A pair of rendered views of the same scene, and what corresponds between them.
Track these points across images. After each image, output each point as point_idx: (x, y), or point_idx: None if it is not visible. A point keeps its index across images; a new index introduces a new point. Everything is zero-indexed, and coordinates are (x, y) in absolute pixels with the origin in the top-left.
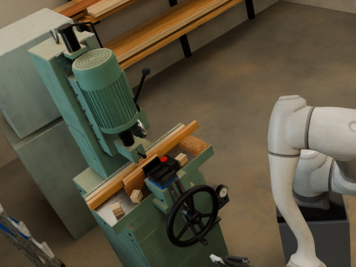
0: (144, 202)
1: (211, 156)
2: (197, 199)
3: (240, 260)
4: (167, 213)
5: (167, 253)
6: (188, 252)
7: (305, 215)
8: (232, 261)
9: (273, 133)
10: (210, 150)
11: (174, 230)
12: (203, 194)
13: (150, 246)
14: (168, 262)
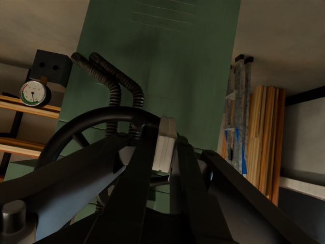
0: (165, 213)
1: (16, 165)
2: (88, 111)
3: (48, 229)
4: (154, 204)
5: (191, 78)
6: (163, 36)
7: None
8: (115, 153)
9: None
10: (10, 176)
11: (156, 105)
12: (73, 108)
13: (204, 125)
14: (200, 61)
